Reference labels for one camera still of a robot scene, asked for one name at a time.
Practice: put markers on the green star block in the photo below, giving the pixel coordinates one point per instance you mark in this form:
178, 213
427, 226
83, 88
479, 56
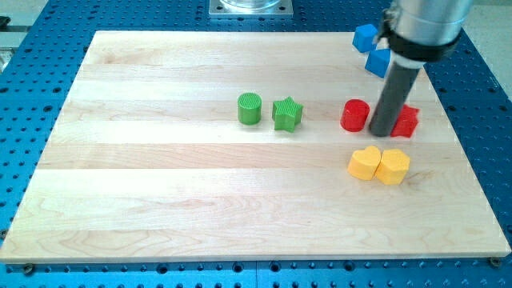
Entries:
286, 113

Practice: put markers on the red star block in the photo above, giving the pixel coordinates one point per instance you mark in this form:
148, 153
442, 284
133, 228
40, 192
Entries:
406, 122

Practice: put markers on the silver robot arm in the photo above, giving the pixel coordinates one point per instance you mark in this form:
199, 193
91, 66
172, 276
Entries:
421, 31

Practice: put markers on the green cylinder block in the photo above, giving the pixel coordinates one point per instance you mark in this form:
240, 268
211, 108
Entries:
249, 108

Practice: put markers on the blue cube block upper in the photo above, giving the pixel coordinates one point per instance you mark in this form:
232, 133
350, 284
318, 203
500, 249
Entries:
363, 39

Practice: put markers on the light wooden board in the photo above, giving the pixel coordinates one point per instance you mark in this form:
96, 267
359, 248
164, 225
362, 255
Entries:
148, 161

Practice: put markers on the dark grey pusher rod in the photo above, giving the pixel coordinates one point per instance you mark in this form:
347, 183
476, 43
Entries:
399, 82

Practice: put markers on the blue cube block lower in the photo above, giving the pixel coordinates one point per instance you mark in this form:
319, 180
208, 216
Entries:
378, 61

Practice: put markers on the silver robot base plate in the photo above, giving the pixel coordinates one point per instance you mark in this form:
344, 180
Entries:
250, 8

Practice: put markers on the red cylinder block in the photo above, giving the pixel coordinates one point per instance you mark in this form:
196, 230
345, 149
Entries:
354, 115

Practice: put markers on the yellow hexagon block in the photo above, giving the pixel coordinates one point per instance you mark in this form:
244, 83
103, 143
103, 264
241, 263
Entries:
393, 167

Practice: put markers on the blue cube block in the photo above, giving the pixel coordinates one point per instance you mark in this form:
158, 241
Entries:
378, 61
363, 39

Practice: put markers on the blue perforated metal plate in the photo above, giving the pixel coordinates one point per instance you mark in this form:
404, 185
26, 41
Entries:
39, 75

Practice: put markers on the yellow heart block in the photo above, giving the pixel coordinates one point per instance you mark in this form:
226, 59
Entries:
364, 163

